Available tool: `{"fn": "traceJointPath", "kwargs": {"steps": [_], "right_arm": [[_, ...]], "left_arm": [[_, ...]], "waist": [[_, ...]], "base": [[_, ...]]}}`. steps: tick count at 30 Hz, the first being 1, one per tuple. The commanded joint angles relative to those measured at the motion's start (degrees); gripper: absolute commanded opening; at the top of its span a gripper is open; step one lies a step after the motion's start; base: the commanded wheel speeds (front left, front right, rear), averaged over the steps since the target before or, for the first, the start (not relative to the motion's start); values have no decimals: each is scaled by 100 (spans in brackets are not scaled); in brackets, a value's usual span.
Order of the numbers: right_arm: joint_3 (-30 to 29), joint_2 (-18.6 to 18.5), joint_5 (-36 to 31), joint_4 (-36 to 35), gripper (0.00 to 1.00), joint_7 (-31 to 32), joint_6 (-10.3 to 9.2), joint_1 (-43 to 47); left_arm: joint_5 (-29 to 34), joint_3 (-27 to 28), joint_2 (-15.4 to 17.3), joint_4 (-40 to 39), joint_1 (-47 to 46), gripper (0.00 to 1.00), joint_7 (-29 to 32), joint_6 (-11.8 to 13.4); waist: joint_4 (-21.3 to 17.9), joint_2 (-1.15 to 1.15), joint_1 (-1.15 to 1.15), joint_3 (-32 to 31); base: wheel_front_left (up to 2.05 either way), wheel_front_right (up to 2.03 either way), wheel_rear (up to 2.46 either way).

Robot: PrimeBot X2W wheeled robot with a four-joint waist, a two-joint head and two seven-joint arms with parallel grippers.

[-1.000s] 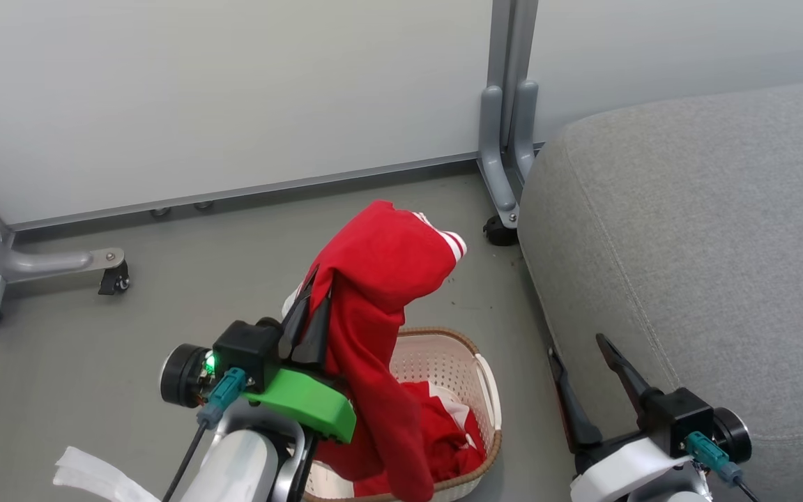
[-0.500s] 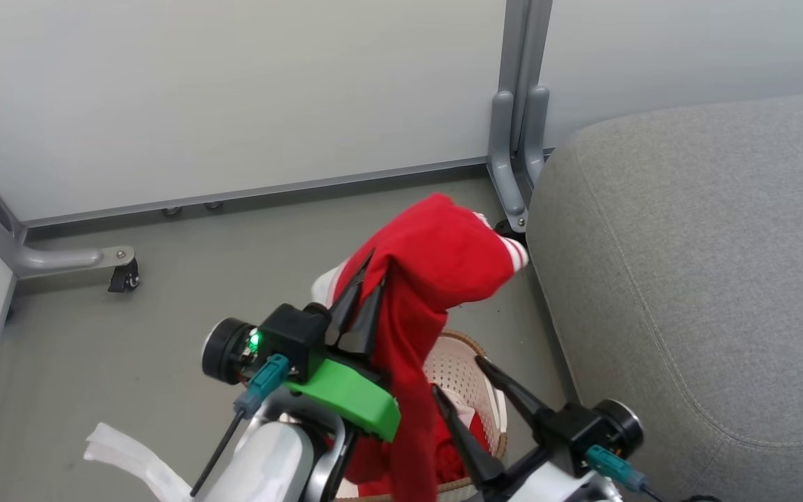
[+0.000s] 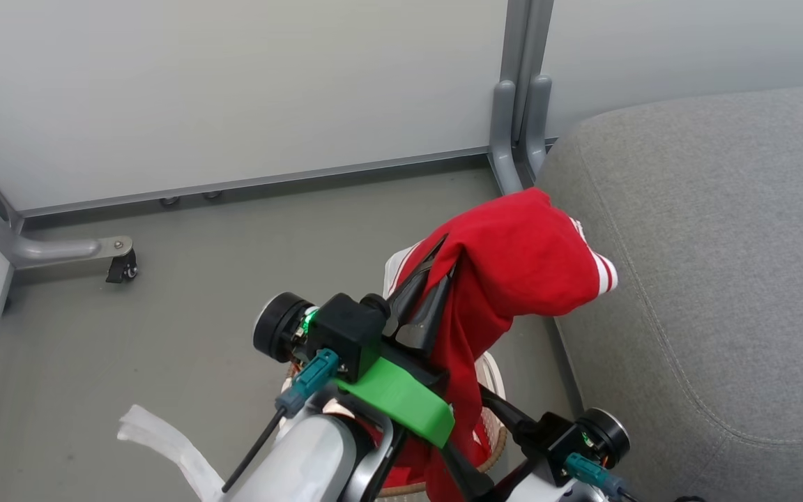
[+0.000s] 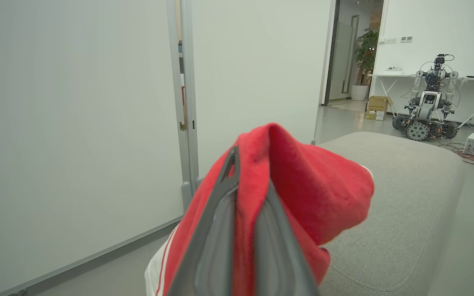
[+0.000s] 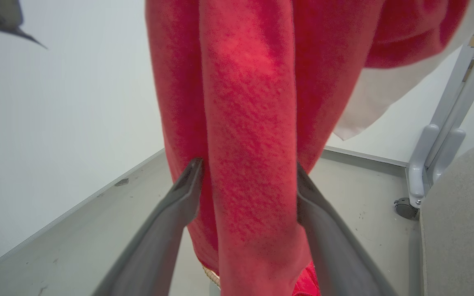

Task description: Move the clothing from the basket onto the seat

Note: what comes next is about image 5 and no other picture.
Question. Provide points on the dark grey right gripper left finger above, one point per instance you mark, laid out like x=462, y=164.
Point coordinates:
x=159, y=230

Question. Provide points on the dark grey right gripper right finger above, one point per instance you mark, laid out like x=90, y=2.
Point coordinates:
x=335, y=255

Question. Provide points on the red jacket with white sleeves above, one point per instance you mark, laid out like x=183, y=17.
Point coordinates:
x=249, y=123

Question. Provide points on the cream perforated basket, brown rim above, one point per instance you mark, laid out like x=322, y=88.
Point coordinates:
x=212, y=276

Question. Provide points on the black caster wheel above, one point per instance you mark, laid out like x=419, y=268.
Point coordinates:
x=405, y=209

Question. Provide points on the grey fabric sofa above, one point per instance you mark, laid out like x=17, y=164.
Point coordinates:
x=463, y=222

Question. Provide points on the grey partition stand with upright post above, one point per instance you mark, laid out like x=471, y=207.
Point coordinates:
x=420, y=164

